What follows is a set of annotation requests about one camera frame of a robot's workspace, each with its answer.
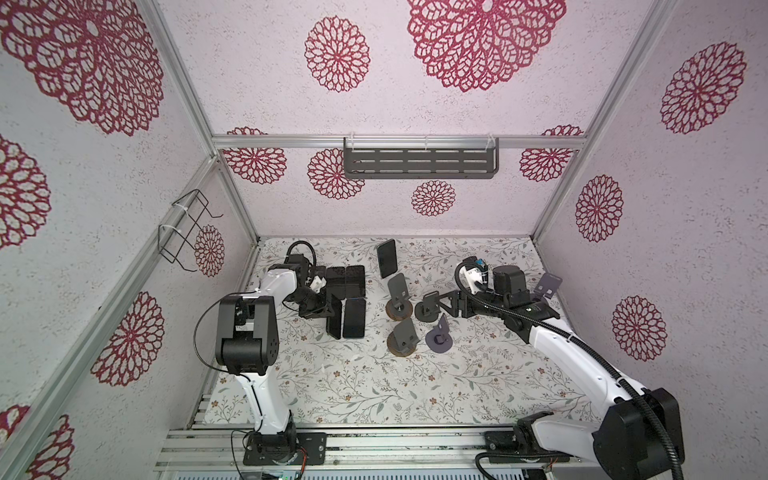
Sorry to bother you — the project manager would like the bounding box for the grey slotted wall shelf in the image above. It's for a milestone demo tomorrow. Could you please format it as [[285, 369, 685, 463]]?
[[342, 138, 499, 180]]

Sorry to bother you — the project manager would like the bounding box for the wooden round stand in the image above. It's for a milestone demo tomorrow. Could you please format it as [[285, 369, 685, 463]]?
[[385, 273, 413, 321], [387, 319, 420, 357]]

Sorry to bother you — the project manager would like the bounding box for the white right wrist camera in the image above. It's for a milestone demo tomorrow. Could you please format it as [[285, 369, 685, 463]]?
[[460, 256, 489, 294]]

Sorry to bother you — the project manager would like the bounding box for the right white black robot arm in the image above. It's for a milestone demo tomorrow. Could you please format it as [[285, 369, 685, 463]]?
[[444, 256, 685, 479]]

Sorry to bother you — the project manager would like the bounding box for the tall black phone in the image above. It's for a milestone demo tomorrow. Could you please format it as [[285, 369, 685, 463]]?
[[326, 294, 343, 340]]

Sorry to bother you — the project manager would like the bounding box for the blue case phone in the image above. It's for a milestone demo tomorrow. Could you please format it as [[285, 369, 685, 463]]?
[[345, 265, 366, 299]]

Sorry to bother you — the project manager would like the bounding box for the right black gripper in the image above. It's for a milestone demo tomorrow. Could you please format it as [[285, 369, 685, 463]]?
[[435, 286, 507, 322]]

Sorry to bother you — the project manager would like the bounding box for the grey round stand right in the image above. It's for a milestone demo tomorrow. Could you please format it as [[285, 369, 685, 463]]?
[[534, 272, 563, 300]]

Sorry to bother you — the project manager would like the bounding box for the black wire wall rack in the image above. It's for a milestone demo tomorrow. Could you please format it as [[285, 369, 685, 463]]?
[[156, 189, 223, 273]]

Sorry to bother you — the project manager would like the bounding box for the grey stand middle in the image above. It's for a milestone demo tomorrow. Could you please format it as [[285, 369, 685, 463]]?
[[414, 291, 441, 323]]

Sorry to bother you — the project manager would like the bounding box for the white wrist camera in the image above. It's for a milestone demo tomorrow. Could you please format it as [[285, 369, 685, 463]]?
[[309, 276, 327, 292], [460, 256, 489, 294]]

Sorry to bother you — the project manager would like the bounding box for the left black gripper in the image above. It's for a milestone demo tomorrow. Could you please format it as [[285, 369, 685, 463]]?
[[288, 286, 334, 319]]

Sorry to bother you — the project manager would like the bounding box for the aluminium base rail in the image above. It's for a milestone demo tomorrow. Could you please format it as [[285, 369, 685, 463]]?
[[153, 425, 661, 473]]

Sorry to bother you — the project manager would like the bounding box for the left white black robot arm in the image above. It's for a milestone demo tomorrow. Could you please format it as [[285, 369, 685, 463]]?
[[201, 240, 342, 471]]

